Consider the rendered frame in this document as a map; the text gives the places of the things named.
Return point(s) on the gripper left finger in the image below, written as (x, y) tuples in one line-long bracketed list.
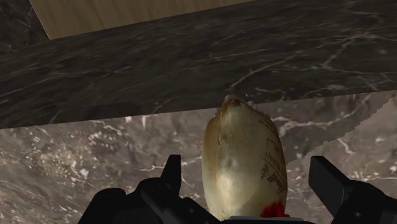
[(161, 198)]

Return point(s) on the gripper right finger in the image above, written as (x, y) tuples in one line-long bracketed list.
[(341, 189)]

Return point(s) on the cream oval bag red patch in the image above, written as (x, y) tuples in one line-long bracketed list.
[(242, 161)]

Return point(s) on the light wooden cabinet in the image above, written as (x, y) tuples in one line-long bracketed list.
[(124, 14)]

